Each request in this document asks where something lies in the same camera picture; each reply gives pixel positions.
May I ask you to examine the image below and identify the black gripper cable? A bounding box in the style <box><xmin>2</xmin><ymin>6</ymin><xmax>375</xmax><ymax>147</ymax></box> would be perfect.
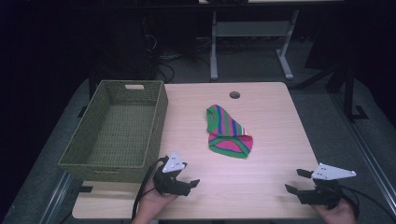
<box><xmin>131</xmin><ymin>156</ymin><xmax>171</xmax><ymax>222</ymax></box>
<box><xmin>339</xmin><ymin>185</ymin><xmax>396</xmax><ymax>222</ymax></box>

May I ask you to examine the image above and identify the green woven basket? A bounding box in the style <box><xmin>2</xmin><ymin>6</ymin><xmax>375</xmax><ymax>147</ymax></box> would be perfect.
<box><xmin>58</xmin><ymin>79</ymin><xmax>169</xmax><ymax>184</ymax></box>

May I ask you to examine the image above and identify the white metal desk frame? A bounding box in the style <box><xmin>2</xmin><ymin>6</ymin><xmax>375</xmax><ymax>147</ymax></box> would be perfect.
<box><xmin>209</xmin><ymin>8</ymin><xmax>301</xmax><ymax>81</ymax></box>

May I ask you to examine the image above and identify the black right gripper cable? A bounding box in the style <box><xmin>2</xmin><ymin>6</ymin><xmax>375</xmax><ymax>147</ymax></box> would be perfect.
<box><xmin>339</xmin><ymin>185</ymin><xmax>396</xmax><ymax>222</ymax></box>

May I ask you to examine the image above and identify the bundle of floor cables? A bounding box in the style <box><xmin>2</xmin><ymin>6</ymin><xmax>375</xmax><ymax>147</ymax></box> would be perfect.
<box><xmin>142</xmin><ymin>32</ymin><xmax>213</xmax><ymax>84</ymax></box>

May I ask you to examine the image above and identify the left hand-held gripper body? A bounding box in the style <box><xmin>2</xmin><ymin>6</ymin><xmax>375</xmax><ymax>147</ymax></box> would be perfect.
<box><xmin>153</xmin><ymin>151</ymin><xmax>191</xmax><ymax>197</ymax></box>

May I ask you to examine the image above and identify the dark computer cabinet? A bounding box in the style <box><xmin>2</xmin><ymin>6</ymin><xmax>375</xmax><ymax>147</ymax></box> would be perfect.
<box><xmin>88</xmin><ymin>12</ymin><xmax>159</xmax><ymax>91</ymax></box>

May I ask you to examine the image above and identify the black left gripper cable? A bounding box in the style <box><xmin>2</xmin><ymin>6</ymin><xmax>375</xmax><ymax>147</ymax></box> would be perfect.
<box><xmin>131</xmin><ymin>156</ymin><xmax>171</xmax><ymax>222</ymax></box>

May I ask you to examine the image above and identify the striped knit pet sweater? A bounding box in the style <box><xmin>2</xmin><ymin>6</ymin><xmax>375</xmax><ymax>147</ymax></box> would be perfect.
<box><xmin>205</xmin><ymin>104</ymin><xmax>254</xmax><ymax>160</ymax></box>

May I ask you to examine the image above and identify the black metal stand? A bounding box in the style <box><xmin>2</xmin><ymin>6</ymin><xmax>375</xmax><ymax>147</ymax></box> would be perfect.
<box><xmin>323</xmin><ymin>60</ymin><xmax>370</xmax><ymax>123</ymax></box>

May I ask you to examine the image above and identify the person's right hand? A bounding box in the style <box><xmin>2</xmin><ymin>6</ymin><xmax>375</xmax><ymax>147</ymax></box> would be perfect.
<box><xmin>311</xmin><ymin>198</ymin><xmax>359</xmax><ymax>224</ymax></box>

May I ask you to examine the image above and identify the aluminium floor rail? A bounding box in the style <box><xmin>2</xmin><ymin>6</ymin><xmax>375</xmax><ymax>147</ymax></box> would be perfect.
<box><xmin>38</xmin><ymin>170</ymin><xmax>76</xmax><ymax>224</ymax></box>
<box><xmin>330</xmin><ymin>92</ymin><xmax>396</xmax><ymax>216</ymax></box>

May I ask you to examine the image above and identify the person's left hand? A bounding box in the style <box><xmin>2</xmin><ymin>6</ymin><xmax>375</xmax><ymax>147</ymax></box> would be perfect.
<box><xmin>133</xmin><ymin>178</ymin><xmax>179</xmax><ymax>224</ymax></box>

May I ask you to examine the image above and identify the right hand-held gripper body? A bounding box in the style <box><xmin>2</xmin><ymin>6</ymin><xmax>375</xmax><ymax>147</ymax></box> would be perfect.
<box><xmin>298</xmin><ymin>162</ymin><xmax>357</xmax><ymax>210</ymax></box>

